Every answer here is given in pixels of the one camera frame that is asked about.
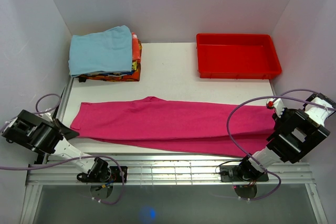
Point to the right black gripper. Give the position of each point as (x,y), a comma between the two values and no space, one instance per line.
(279,121)

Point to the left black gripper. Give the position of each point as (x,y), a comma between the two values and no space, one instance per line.
(68,133)

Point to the pink trousers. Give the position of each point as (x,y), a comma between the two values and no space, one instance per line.
(177,126)

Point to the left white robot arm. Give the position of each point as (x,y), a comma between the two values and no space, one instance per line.
(44,135)

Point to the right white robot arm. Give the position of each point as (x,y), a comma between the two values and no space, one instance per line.
(296,133)

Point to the folded orange patterned trousers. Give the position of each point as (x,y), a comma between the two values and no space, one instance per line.
(132,76)

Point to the red plastic tray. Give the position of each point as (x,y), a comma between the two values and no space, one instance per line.
(237,56)

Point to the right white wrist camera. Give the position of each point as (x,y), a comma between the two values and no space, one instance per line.
(275,104)

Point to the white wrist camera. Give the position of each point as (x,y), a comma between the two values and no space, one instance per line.
(46,116)
(275,104)

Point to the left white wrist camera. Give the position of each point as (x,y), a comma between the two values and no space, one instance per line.
(46,116)

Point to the aluminium rail frame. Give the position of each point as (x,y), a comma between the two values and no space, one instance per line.
(157,167)

